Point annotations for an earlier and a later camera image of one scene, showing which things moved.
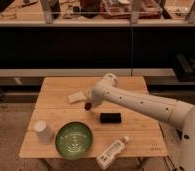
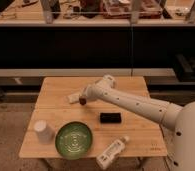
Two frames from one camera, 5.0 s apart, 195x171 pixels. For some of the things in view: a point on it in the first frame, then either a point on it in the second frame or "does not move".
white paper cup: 45,134 does not move
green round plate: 73,140 does not move
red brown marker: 88,106 to 83,100
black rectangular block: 110,117 does not move
